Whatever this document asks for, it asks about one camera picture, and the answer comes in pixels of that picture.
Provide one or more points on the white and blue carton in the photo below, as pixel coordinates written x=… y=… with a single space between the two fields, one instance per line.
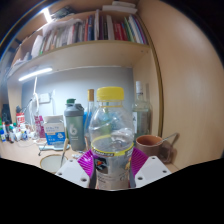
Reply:
x=55 y=131

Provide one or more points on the magenta pouch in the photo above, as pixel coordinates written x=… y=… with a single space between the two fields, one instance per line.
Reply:
x=40 y=126

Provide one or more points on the wooden shelf unit with books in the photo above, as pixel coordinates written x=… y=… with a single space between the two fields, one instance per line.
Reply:
x=100 y=53

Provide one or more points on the cream ceramic cup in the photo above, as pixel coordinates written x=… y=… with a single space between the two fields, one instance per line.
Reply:
x=50 y=163

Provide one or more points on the grey shaker bottle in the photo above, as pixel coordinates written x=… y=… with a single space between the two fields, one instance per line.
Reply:
x=75 y=130

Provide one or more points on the tall clear bottle yellow cap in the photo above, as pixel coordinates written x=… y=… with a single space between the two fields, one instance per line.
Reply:
x=90 y=100

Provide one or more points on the white desk lamp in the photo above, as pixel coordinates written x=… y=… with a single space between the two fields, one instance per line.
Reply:
x=35 y=74

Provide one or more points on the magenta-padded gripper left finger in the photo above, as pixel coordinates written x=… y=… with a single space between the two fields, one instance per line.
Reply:
x=71 y=171

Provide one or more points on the red and white canister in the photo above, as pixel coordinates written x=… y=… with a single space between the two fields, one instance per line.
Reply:
x=20 y=118

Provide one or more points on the light blue hairbrush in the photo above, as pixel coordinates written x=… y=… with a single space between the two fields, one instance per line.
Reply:
x=50 y=146

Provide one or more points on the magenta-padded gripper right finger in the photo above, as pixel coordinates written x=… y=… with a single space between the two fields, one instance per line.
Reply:
x=151 y=170

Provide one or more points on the clear drink bottle yellow cap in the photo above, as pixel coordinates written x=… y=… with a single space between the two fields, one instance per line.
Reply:
x=111 y=160

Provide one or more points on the spoon in cream cup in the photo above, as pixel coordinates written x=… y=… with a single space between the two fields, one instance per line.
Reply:
x=64 y=151

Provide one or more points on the brown mug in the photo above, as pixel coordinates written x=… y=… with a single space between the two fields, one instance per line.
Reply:
x=148 y=145

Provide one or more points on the clear glass bottle white cap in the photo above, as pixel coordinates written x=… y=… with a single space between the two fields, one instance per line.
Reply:
x=142 y=116

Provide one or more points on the ceiling light bar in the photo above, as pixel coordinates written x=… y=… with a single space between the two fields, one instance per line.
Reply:
x=46 y=15

